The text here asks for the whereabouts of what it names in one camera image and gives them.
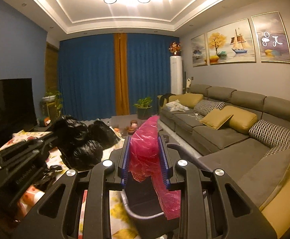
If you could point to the black flat television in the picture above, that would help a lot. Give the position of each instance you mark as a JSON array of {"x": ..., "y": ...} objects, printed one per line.
[{"x": 17, "y": 111}]

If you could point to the mustard yellow cushion far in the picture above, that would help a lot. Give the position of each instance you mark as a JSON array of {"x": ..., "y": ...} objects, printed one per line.
[{"x": 187, "y": 99}]

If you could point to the patterned pillow near corner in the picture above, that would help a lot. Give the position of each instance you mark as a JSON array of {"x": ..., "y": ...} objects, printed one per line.
[{"x": 270, "y": 134}]

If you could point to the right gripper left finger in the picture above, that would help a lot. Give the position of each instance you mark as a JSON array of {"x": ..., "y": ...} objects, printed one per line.
[{"x": 123, "y": 164}]

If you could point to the grey sectional sofa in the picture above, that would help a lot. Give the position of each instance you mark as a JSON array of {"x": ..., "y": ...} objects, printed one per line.
[{"x": 262, "y": 172}]

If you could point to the artificial flower bouquet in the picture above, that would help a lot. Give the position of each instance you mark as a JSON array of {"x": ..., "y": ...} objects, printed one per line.
[{"x": 175, "y": 48}]

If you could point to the black garbage bag pile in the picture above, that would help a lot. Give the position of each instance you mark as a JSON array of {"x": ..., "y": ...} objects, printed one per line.
[{"x": 82, "y": 145}]

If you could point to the patterned black white pillow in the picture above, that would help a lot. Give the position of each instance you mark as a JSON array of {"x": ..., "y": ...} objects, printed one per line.
[{"x": 204, "y": 107}]

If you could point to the white bowl plant on stand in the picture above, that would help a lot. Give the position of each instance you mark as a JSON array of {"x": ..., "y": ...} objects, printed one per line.
[{"x": 51, "y": 105}]

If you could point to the dark grey trash bin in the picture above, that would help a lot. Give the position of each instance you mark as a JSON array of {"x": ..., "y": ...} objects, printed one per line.
[{"x": 142, "y": 205}]

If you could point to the large mustard cushion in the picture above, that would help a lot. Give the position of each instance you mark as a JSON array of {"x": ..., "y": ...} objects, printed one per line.
[{"x": 241, "y": 120}]

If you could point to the right framed painting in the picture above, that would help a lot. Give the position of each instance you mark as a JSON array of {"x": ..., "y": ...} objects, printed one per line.
[{"x": 271, "y": 38}]

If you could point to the white standing air conditioner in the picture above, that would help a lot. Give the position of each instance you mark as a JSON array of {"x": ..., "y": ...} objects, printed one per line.
[{"x": 176, "y": 75}]

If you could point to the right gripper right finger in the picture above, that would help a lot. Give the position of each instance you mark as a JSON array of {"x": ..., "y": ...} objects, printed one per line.
[{"x": 165, "y": 162}]

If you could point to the orange centre curtain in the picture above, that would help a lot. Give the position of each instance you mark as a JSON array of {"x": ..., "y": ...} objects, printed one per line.
[{"x": 121, "y": 74}]

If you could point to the white clothes on sofa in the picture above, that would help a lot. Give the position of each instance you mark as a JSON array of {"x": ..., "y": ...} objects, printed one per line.
[{"x": 176, "y": 106}]

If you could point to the mustard yellow cushion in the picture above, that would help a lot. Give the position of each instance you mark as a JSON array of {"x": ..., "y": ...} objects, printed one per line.
[
  {"x": 216, "y": 118},
  {"x": 187, "y": 99}
]

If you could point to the tree and sailboat painting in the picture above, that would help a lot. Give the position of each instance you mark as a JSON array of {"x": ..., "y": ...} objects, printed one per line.
[{"x": 231, "y": 43}]

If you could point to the blue window curtain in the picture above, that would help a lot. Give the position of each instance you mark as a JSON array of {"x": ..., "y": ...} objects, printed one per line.
[{"x": 86, "y": 76}]

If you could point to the green potted floor plant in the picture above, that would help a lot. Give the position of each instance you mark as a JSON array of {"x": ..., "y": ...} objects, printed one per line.
[{"x": 144, "y": 108}]

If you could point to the mustard yellow cushion front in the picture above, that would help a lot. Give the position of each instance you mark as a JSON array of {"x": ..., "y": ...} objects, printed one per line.
[{"x": 216, "y": 118}]

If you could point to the small landscape painting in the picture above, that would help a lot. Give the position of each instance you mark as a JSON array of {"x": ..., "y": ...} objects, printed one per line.
[{"x": 198, "y": 47}]

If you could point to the pink plastic bag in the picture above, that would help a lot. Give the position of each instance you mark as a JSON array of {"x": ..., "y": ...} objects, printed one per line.
[{"x": 145, "y": 162}]

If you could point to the floral tablecloth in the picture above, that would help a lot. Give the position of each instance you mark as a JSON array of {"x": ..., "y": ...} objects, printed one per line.
[{"x": 121, "y": 224}]

